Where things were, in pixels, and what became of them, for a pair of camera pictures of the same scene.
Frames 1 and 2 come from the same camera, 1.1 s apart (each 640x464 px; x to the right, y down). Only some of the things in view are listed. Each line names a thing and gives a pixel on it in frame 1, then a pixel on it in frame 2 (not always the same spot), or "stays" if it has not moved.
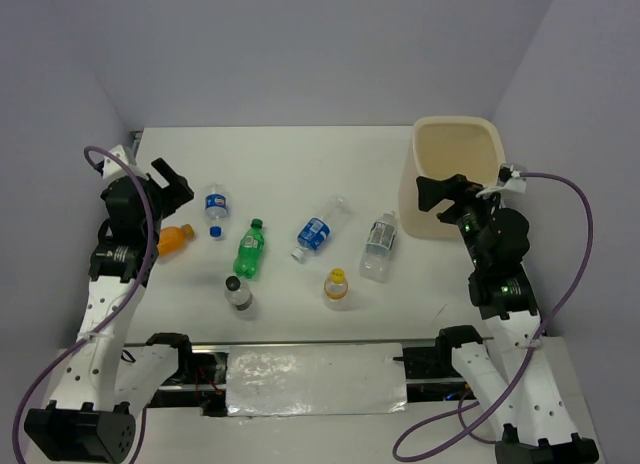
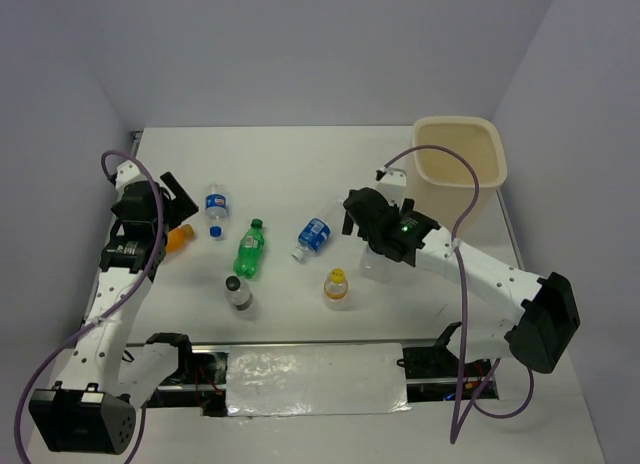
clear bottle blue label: [315, 232] stays
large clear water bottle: [375, 257] stays
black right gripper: [431, 191] → [407, 205]
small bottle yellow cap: [336, 290] stays
